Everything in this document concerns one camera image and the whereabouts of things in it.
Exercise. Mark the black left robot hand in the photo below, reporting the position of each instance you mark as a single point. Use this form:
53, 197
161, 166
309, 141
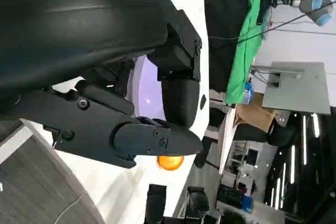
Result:
78, 24

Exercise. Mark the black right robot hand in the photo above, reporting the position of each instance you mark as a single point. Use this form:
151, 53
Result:
157, 203

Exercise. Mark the orange and white bread roll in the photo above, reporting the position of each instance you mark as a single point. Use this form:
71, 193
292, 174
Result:
170, 163

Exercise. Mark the white desk panel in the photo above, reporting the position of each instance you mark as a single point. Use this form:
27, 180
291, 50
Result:
227, 140

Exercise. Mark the lilac plate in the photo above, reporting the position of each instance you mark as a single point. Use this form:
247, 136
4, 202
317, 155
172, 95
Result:
147, 90

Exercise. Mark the brown cardboard box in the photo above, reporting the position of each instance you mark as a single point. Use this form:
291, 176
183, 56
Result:
252, 116

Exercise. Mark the black chair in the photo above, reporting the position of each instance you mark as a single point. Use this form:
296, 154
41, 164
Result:
282, 134

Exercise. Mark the black backdrop cloth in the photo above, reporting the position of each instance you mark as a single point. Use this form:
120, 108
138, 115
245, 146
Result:
225, 11

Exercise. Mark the green cloth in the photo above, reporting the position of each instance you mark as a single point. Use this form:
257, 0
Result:
242, 58

